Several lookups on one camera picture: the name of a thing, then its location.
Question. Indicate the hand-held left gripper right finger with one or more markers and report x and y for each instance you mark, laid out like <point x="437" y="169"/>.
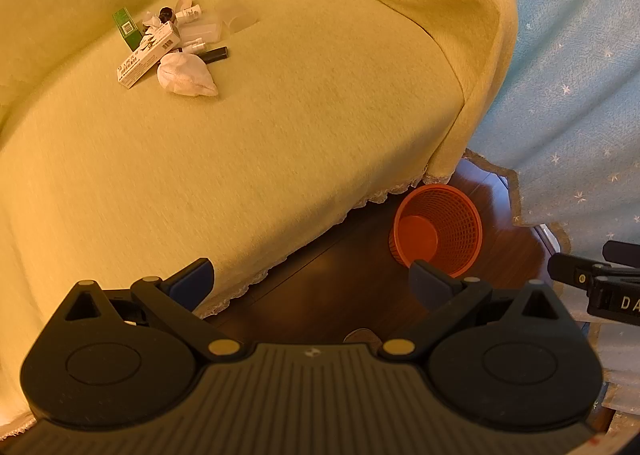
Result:
<point x="425" y="285"/>

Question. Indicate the green box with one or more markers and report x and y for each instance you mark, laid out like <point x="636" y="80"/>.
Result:
<point x="125" y="30"/>

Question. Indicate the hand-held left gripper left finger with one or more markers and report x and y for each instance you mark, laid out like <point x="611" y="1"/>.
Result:
<point x="192" y="282"/>

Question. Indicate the thin white tube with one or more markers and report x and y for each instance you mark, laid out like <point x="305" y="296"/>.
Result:
<point x="194" y="42"/>

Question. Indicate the yellow blanket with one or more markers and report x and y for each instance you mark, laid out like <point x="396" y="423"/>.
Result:
<point x="300" y="125"/>

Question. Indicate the clear plastic cup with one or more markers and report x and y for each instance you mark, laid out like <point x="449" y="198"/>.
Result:
<point x="235" y="12"/>

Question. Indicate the clear plastic box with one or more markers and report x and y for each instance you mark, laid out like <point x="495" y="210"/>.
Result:
<point x="202" y="30"/>

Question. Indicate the pink plastic spoon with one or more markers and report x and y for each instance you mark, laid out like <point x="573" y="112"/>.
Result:
<point x="183" y="1"/>

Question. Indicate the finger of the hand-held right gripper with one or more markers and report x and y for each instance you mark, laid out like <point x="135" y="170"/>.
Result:
<point x="570" y="271"/>
<point x="622" y="254"/>

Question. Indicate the small white bottle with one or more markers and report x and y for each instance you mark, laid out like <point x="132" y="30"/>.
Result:
<point x="190" y="13"/>

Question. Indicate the light blue starry cloth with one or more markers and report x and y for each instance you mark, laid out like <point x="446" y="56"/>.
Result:
<point x="575" y="85"/>

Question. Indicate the orange mesh basket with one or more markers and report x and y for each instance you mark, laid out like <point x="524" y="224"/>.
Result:
<point x="450" y="220"/>

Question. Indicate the dark brown wrapper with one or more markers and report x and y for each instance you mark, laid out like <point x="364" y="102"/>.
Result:
<point x="165" y="13"/>

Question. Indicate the crumpled white tissue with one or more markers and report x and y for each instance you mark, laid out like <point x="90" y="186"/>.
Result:
<point x="185" y="75"/>

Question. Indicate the small crumpled paper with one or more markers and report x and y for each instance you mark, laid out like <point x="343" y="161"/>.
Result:
<point x="150" y="21"/>

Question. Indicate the black tube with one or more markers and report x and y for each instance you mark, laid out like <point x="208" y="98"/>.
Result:
<point x="215" y="54"/>

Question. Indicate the long white box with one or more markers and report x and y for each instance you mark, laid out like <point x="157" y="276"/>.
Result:
<point x="147" y="55"/>

